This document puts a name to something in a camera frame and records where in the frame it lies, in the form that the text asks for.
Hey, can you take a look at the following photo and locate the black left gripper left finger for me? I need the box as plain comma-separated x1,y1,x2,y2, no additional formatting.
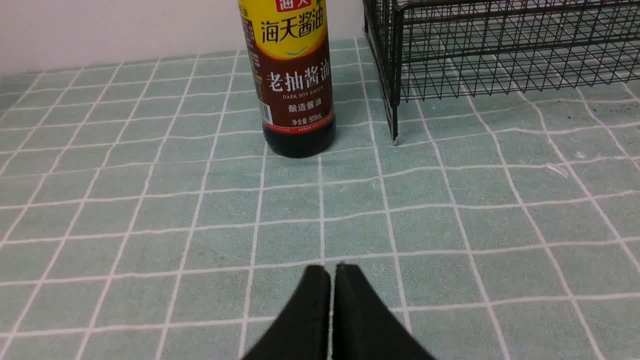
243,265,331,360

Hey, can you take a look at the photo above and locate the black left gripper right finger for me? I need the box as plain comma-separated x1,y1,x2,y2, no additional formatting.
332,263,434,360

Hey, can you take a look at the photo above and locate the dark soy sauce bottle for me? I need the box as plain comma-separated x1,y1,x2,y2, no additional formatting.
238,0,336,158

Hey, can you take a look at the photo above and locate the green checkered tablecloth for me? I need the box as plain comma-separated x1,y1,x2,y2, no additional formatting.
0,39,640,360

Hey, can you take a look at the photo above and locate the black wire mesh shelf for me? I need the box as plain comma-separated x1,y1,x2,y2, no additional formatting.
362,0,640,145

